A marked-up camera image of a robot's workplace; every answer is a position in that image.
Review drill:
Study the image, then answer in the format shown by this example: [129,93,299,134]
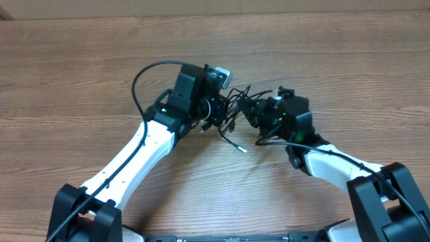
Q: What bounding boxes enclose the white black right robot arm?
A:
[239,96,429,241]

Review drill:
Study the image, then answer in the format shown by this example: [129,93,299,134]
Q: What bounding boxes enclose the black usb cable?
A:
[200,85,273,154]

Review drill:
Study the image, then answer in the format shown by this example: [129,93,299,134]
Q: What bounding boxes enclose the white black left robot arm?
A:
[46,62,232,241]

